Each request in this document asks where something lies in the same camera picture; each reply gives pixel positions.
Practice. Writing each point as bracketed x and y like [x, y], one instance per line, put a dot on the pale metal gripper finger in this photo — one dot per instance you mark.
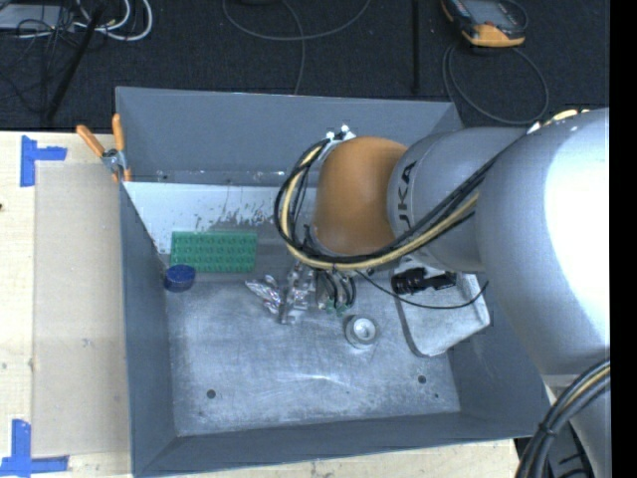
[286, 311]
[301, 310]

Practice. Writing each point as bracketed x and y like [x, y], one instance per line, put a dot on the clear crumpled plastic wrapper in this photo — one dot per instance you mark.
[264, 292]

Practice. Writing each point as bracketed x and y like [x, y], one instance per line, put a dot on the clear round glass jar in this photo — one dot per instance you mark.
[361, 331]

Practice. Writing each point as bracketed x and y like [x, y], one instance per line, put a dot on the grey metal bin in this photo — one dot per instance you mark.
[278, 376]

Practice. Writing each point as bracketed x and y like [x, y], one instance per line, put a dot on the dark green flat block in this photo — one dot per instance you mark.
[214, 252]

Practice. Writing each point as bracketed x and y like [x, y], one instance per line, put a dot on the blue round cap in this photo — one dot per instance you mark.
[179, 278]

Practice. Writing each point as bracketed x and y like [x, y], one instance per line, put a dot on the brown cardboard board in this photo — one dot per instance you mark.
[79, 307]

